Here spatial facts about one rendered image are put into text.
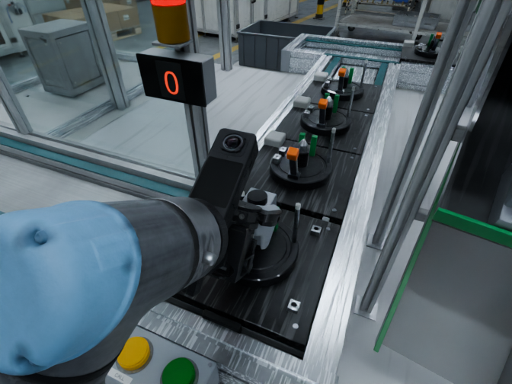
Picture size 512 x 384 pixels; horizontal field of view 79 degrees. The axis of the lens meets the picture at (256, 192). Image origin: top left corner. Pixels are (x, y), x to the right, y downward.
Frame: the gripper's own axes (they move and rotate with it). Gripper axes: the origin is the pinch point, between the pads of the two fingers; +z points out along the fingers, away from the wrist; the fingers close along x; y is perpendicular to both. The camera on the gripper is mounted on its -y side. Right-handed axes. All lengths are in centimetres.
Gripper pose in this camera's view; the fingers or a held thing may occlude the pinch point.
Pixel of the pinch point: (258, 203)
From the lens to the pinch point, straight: 46.7
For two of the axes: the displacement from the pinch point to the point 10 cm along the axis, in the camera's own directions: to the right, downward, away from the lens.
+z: 3.1, -0.2, 9.5
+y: -2.3, 9.7, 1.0
